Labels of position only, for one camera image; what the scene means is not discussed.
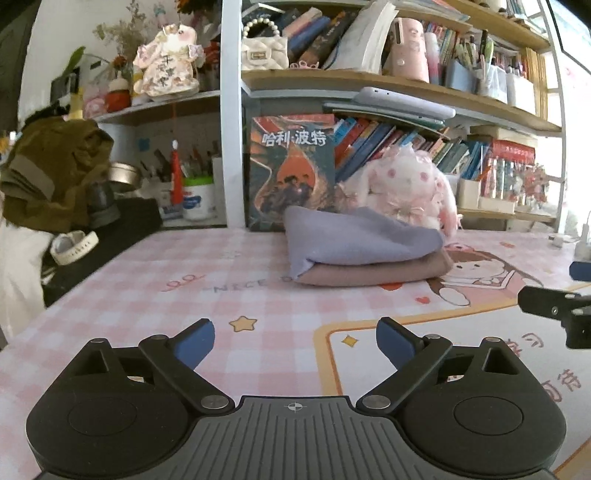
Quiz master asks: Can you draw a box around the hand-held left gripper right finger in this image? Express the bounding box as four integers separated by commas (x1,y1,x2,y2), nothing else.
355,316,532,415

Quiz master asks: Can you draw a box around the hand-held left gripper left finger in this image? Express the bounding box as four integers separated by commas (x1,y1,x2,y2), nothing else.
60,318,236,415

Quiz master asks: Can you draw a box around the lavender cloth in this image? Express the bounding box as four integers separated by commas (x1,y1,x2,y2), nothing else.
283,206,446,283

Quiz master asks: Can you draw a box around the pink checkered table mat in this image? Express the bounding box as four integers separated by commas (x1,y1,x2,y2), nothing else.
0,226,591,480

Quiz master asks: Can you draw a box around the pink folded cloth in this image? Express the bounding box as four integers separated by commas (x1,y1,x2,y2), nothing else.
295,247,455,288

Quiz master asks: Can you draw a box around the row of colourful figurines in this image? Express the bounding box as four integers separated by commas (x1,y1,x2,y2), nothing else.
480,159,550,208

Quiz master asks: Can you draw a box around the black bag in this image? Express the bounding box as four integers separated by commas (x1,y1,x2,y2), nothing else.
41,196,163,308

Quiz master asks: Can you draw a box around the red box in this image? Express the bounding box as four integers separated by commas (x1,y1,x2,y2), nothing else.
489,138,537,162

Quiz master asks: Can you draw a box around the white jar with green lid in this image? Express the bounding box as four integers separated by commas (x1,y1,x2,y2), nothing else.
181,176,218,221

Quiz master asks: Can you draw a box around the white wristwatch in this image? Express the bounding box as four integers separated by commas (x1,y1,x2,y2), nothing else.
50,230,100,266

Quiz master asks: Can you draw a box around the pink spotted plush rabbit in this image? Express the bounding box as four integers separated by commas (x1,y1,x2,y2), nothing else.
342,147,462,238

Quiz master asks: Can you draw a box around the red bottle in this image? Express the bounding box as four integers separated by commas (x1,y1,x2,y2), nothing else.
170,138,183,206

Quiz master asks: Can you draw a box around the dark illustrated book box set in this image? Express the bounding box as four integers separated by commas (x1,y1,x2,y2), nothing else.
247,114,337,232

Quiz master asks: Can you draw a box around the metal bowl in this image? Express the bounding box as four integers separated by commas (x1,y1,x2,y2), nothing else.
107,161,141,190

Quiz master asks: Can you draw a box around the white pen storage box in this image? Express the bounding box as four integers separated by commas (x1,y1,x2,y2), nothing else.
478,60,536,116

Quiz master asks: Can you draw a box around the white cloth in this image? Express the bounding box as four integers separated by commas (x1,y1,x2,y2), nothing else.
0,217,51,342

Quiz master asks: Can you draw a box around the row of colourful books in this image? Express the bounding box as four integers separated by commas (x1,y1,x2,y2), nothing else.
333,115,490,183

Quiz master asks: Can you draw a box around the white wooden bookshelf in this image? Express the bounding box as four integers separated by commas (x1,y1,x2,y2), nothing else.
221,0,568,236

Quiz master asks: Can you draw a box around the olive green cloth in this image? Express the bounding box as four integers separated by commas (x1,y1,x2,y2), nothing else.
0,115,115,232

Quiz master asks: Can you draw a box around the stack of grey tablets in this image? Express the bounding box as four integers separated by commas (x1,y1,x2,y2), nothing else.
323,87,457,130

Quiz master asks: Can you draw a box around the small red white doll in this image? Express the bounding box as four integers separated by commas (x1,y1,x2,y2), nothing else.
107,69,134,112

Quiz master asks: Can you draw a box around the row of thin upright books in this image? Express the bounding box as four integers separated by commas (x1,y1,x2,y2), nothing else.
425,21,472,86

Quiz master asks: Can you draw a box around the floral dressed plush doll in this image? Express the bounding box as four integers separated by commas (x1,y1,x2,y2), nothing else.
133,23,206,100

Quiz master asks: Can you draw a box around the pink cylindrical case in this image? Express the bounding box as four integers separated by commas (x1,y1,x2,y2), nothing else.
385,17,431,84

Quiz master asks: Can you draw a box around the white open book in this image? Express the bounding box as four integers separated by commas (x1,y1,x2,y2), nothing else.
323,0,399,75

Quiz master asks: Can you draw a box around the dried flower bouquet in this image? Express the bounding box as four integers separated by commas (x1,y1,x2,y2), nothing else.
92,0,153,70

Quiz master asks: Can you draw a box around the pile of dark books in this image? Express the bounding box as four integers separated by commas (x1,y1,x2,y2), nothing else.
281,7,361,70

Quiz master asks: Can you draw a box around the white quilted pearl-handle handbag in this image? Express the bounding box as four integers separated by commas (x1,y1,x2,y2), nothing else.
240,18,289,71

